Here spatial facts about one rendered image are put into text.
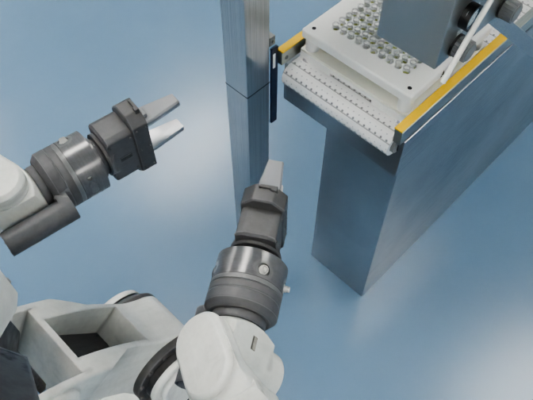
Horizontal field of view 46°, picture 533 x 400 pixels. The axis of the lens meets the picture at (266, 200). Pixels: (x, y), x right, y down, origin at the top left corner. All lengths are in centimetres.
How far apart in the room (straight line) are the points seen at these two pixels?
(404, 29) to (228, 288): 44
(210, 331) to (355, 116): 58
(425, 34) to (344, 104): 29
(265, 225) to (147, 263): 120
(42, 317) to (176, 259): 98
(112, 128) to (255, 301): 32
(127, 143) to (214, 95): 146
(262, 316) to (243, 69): 55
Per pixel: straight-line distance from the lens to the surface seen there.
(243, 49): 111
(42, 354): 99
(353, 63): 112
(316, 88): 117
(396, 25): 92
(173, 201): 203
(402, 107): 110
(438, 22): 87
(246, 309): 71
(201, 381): 65
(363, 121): 112
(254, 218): 75
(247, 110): 121
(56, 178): 84
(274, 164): 81
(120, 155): 87
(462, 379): 183
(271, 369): 73
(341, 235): 169
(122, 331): 108
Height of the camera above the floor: 166
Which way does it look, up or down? 56 degrees down
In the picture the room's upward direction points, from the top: straight up
